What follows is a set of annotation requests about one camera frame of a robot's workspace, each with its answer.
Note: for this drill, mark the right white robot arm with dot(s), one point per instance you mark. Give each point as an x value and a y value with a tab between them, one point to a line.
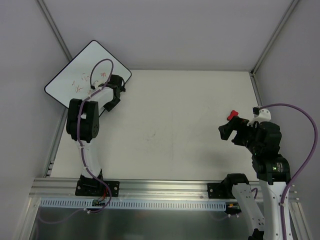
262	139

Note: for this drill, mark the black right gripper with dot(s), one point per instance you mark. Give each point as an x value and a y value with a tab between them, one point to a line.
240	131

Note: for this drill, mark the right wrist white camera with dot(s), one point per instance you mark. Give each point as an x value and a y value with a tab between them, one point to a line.
259	115

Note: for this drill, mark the left table edge aluminium rail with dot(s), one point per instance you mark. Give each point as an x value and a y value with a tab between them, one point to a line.
55	144

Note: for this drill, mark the wrist white camera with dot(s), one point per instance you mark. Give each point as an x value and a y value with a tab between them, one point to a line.
259	115
97	84

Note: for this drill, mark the small green circuit board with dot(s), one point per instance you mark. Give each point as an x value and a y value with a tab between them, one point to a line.
98	202

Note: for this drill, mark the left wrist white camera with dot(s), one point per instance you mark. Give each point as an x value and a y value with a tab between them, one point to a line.
97	84

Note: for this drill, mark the front aluminium rail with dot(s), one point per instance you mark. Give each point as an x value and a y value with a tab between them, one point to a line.
131	189

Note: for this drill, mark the right corner aluminium post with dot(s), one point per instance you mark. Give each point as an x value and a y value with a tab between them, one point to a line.
274	36

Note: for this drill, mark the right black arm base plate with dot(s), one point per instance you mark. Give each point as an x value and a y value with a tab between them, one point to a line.
219	191

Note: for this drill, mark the white whiteboard black frame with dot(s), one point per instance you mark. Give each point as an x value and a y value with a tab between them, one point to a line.
93	63

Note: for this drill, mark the red bone-shaped eraser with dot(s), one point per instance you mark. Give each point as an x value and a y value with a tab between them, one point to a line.
232	114

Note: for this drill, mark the white slotted cable duct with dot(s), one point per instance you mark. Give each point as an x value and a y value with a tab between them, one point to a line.
136	204

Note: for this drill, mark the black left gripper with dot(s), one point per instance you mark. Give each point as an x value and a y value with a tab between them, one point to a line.
114	99

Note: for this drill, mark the corner aluminium post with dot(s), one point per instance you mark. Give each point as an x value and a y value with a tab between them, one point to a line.
54	28
274	36

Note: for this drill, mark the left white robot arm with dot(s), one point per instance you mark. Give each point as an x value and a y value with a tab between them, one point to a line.
83	125

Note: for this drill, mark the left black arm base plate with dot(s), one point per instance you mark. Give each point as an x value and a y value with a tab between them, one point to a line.
90	187

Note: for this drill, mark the left corner aluminium post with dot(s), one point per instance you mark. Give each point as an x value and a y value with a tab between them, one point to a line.
54	28

